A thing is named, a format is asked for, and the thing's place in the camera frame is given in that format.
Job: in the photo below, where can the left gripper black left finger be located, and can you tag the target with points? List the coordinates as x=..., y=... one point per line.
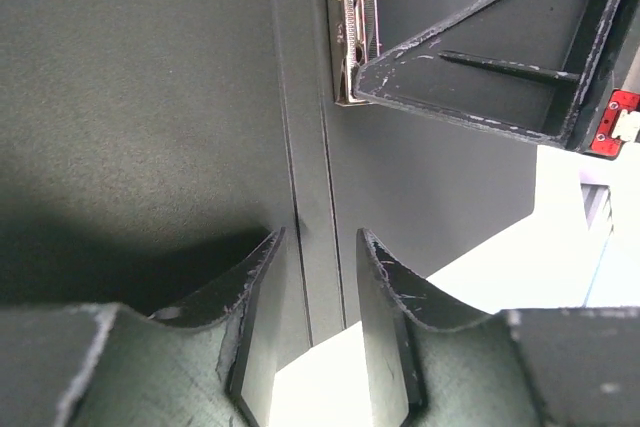
x=208, y=359

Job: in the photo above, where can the red and black file folder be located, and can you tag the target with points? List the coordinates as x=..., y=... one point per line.
x=147, y=146

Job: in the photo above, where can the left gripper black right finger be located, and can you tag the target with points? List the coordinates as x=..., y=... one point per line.
x=433, y=360

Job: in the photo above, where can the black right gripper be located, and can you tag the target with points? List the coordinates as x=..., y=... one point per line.
x=555, y=72

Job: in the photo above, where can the aluminium right side rail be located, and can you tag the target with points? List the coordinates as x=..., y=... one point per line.
x=597, y=208

